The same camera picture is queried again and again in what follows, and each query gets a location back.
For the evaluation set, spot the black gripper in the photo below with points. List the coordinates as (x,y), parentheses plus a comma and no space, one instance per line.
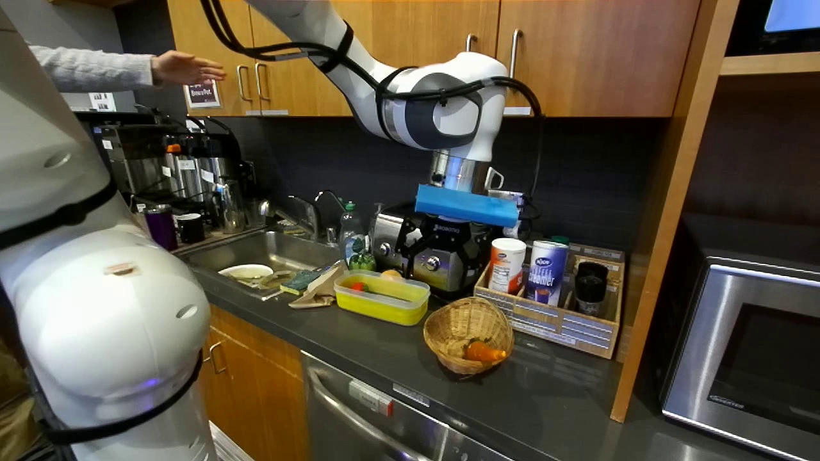
(444,234)

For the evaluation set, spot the orange carrot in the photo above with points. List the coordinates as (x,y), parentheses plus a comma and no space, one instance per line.
(484,352)

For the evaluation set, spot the grey sleeved forearm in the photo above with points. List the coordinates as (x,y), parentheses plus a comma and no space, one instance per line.
(93,66)

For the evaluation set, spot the yellow lunchbox with clear lid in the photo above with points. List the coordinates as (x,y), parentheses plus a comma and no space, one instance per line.
(382,298)

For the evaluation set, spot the bare human hand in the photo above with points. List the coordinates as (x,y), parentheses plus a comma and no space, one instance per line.
(187,66)

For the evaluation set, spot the silver toaster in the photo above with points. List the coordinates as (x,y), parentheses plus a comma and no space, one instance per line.
(438,267)

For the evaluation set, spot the wicker basket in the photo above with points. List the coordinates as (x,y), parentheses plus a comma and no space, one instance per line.
(461,324)

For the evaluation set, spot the white can red label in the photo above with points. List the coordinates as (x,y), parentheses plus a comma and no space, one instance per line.
(508,265)

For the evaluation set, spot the green bell pepper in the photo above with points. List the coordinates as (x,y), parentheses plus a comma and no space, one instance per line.
(365,261)

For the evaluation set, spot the small red object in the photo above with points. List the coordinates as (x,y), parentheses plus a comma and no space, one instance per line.
(355,284)

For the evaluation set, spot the clear bottle green cap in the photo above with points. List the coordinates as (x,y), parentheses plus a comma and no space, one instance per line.
(350,226)

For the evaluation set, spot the blue white carton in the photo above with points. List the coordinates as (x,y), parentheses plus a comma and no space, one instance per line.
(547,270)

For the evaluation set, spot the wooden crate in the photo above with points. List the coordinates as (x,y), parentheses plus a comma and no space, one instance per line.
(555,327)

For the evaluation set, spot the yellow green sponge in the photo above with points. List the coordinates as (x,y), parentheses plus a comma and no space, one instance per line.
(298,283)

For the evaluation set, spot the chrome kitchen faucet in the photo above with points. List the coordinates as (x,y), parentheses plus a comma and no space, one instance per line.
(301,216)

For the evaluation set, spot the black jar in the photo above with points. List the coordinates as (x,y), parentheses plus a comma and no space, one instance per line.
(590,284)

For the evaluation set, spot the stainless steel dishwasher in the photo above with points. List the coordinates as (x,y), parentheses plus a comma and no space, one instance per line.
(385,418)

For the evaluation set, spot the stainless steel sink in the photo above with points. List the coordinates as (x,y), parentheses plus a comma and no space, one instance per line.
(257,251)

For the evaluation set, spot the white plate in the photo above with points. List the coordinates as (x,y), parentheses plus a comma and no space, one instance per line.
(247,271)

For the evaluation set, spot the glass pitcher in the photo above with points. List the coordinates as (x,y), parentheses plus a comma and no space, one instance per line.
(225,208)

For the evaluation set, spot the wooden lower cabinet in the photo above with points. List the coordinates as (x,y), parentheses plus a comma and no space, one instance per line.
(257,393)

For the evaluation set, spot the wooden upper cabinet door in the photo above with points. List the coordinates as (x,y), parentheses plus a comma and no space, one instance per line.
(182,25)
(291,91)
(444,25)
(598,51)

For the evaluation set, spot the black mug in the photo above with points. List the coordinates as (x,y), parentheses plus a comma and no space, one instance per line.
(191,229)

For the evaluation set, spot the wooden shelf unit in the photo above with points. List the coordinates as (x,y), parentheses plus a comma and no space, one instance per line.
(680,169)

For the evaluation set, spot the purple cup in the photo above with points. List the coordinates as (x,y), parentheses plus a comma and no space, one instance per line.
(160,226)

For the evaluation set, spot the black coffee machine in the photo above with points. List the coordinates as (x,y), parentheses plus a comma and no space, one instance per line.
(169,162)

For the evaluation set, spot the purple white sign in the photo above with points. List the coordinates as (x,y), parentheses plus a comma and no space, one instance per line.
(201,96)

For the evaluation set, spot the stainless steel microwave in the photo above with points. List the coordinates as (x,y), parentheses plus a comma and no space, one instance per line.
(743,342)

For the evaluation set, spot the black screen appliance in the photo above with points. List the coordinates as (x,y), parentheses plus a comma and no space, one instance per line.
(784,20)

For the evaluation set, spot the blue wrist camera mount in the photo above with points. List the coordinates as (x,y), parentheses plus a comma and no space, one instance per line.
(464,205)

